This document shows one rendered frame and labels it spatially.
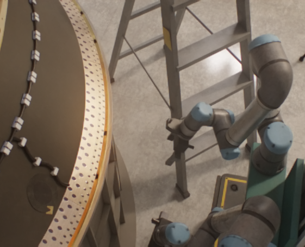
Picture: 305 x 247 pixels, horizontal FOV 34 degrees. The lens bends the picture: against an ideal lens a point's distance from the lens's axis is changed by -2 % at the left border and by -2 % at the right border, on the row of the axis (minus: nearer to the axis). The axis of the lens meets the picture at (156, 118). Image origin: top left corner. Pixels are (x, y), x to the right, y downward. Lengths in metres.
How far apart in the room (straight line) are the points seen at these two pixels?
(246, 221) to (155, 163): 1.62
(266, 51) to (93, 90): 0.62
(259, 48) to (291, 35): 1.92
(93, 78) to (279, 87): 0.66
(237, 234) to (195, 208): 1.48
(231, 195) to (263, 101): 0.94
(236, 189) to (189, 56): 0.75
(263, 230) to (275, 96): 0.50
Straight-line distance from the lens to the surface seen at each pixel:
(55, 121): 1.58
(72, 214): 1.60
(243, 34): 2.37
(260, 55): 1.75
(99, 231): 2.01
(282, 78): 1.70
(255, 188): 2.17
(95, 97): 1.79
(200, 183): 2.94
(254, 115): 1.80
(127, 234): 2.80
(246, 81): 2.59
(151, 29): 3.59
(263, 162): 2.16
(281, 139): 2.04
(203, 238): 1.80
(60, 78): 1.65
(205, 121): 1.98
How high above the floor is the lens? 2.68
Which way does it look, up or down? 58 degrees down
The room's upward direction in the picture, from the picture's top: straight up
